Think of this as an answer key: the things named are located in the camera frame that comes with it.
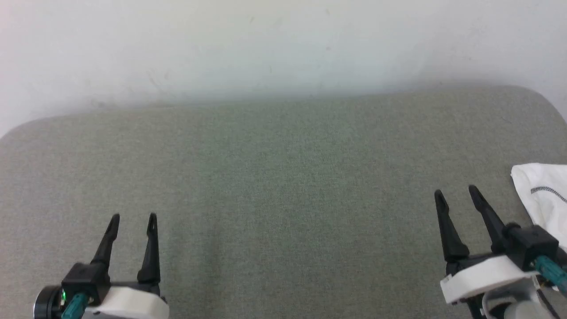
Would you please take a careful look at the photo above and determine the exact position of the teal left camera cable connector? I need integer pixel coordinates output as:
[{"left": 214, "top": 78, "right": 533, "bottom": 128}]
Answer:
[{"left": 61, "top": 292, "right": 92, "bottom": 319}]

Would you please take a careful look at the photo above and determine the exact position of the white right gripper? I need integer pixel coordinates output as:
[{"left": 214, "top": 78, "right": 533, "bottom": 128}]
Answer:
[{"left": 434, "top": 185, "right": 539, "bottom": 306}]

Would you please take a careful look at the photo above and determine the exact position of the white long-sleeve shirt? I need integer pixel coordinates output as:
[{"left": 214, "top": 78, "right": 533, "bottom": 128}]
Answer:
[{"left": 510, "top": 163, "right": 567, "bottom": 253}]

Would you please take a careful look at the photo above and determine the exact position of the teal right camera cable connector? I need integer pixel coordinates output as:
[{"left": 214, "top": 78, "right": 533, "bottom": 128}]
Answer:
[{"left": 533, "top": 256, "right": 567, "bottom": 296}]

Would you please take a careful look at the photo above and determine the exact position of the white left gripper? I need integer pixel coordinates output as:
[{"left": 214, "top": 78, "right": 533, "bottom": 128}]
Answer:
[{"left": 83, "top": 213, "right": 170, "bottom": 319}]

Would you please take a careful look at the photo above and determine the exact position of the teal camera cable connector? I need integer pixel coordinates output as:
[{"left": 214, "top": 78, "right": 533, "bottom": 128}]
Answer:
[
  {"left": 61, "top": 292, "right": 92, "bottom": 319},
  {"left": 533, "top": 256, "right": 567, "bottom": 296}
]

